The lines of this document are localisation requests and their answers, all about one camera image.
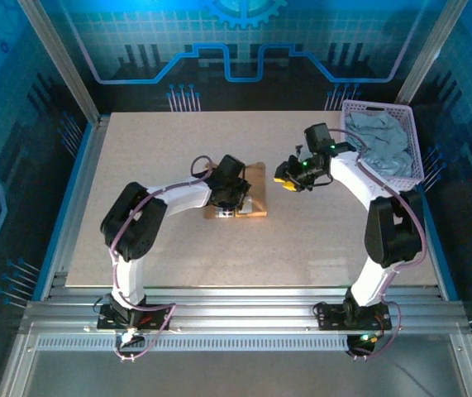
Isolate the tan t-shirt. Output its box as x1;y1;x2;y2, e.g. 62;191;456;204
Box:
203;160;269;220

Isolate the grey t-shirt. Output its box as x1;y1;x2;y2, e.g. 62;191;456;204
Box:
344;111;414;177

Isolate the white perforated plastic basket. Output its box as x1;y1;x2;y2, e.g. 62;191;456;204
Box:
340;100;427;192

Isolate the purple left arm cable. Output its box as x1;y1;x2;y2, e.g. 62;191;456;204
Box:
109;155;217;364

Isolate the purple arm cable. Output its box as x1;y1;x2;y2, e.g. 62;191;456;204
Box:
109;155;217;364
328;127;427;361

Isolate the aluminium frame rail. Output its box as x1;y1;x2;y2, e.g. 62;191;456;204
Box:
18;285;472;336

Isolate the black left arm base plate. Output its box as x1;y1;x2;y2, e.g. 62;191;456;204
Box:
97;304;170;331

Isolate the slotted grey cable duct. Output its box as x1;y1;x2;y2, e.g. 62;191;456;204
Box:
35;333;385;352

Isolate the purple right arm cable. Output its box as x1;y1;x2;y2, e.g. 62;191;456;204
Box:
328;127;427;361

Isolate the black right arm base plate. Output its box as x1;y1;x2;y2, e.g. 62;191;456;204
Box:
313;301;393;331

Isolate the aluminium frame post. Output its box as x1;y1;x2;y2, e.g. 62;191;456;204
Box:
18;0;103;125
395;0;470;104

